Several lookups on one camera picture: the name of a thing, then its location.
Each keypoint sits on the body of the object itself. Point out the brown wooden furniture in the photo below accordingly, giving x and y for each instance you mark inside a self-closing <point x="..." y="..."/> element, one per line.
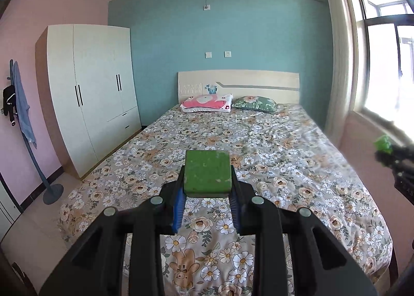
<point x="13" y="278"/>

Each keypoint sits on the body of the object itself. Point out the blue towel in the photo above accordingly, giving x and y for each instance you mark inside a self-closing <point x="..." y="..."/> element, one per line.
<point x="22" y="105"/>

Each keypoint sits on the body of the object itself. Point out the green wrapper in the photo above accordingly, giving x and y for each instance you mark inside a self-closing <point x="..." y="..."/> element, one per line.
<point x="383" y="144"/>

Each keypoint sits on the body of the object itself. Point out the pink cartoon pillow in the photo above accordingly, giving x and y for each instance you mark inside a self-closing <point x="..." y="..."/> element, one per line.
<point x="207" y="103"/>

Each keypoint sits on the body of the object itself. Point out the grey coat rack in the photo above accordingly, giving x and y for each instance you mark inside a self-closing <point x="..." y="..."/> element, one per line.
<point x="53" y="194"/>

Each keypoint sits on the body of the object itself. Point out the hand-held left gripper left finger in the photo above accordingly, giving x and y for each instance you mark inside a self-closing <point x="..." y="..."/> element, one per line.
<point x="178" y="212"/>

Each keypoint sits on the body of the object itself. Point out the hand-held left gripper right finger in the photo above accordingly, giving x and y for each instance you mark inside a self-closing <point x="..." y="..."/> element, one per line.
<point x="235" y="212"/>

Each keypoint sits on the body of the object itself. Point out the green floral pillow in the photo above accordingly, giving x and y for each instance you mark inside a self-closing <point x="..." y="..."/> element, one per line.
<point x="255" y="103"/>

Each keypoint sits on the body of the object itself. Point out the floral bedspread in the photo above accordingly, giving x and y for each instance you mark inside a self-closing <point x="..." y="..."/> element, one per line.
<point x="275" y="153"/>

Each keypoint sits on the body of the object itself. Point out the white wardrobe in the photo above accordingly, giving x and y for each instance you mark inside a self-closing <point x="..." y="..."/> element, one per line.
<point x="97" y="89"/>

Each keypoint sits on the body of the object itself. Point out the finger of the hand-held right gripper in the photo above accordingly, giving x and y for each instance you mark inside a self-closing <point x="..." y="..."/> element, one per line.
<point x="385" y="157"/>
<point x="402" y="168"/>

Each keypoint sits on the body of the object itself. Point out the green worn box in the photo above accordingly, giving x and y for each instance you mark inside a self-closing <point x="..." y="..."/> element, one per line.
<point x="207" y="173"/>

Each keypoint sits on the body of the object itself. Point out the black garment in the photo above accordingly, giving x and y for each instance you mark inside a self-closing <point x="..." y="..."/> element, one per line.
<point x="8" y="98"/>

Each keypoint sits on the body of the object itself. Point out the white curtain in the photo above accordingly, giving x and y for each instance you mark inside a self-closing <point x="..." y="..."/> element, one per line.
<point x="339" y="56"/>

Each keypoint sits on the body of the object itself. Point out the white cabinet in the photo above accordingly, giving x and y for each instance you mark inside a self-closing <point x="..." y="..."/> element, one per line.
<point x="6" y="215"/>

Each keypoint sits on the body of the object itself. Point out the blue cartoon sticker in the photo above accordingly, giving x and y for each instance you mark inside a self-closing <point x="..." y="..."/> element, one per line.
<point x="211" y="89"/>

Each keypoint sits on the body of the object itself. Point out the window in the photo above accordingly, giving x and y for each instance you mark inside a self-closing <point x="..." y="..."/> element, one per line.
<point x="365" y="1"/>

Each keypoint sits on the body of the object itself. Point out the beige wooden headboard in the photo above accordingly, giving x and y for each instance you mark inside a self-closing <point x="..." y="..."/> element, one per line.
<point x="258" y="89"/>

